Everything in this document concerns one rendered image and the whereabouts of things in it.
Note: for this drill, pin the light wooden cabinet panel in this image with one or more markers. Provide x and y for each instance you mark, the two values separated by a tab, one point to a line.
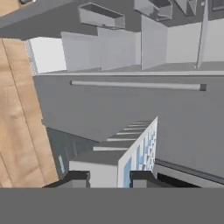
20	122

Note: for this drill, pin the grey freezer door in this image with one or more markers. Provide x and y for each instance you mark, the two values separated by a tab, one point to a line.
116	108

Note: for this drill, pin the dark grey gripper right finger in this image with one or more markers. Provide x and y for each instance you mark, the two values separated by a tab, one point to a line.
140	176

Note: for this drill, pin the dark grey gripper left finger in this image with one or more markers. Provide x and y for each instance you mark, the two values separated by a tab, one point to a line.
78	176

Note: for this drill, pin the small grey fridge bin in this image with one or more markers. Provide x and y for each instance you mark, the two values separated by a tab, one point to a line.
157	8

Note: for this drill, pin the large grey fridge bin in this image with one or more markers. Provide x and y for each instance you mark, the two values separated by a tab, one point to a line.
100	16

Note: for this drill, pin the grey fridge with white interior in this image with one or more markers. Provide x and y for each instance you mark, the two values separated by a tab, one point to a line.
180	43

